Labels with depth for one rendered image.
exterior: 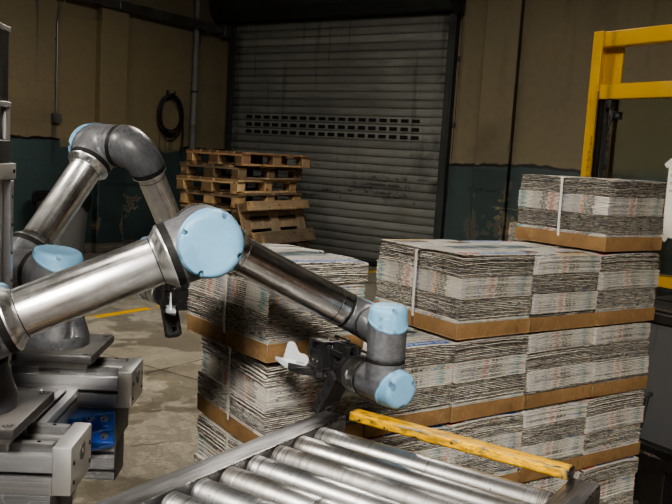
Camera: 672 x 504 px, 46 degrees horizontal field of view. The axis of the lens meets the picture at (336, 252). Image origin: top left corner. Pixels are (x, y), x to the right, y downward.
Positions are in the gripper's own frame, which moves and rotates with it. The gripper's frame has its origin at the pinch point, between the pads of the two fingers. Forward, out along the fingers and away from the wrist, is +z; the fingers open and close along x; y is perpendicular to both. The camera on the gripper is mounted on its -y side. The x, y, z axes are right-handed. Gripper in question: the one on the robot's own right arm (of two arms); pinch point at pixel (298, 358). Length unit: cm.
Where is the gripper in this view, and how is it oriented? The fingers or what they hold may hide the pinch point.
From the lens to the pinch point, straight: 180.6
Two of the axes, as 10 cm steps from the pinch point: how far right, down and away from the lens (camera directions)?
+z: -5.9, -1.3, 8.0
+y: 0.6, -9.9, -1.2
